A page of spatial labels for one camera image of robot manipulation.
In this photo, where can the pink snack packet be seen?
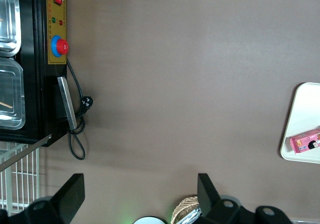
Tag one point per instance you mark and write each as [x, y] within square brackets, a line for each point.
[306, 141]

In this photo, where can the black sealing machine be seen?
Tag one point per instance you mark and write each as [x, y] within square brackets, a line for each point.
[32, 84]

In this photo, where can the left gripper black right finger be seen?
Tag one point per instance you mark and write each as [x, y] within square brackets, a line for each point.
[210, 201]

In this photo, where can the yellow control panel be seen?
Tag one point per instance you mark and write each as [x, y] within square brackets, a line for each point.
[56, 11]

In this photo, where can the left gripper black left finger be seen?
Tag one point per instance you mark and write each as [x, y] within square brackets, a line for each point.
[70, 199]

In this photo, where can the grey metal bar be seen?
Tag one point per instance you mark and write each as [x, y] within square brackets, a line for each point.
[27, 152]

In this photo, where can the thin wooden stick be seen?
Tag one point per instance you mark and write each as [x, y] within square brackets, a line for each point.
[6, 105]

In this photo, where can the red emergency stop button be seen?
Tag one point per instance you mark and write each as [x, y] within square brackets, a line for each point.
[61, 46]

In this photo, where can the tan oval wicker basket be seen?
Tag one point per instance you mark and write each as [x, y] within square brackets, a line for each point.
[182, 204]

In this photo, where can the cream plastic tray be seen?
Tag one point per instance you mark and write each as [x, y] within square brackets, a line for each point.
[305, 104]

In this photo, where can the steel food tray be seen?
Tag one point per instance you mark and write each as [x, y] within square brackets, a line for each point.
[10, 91]
[7, 14]

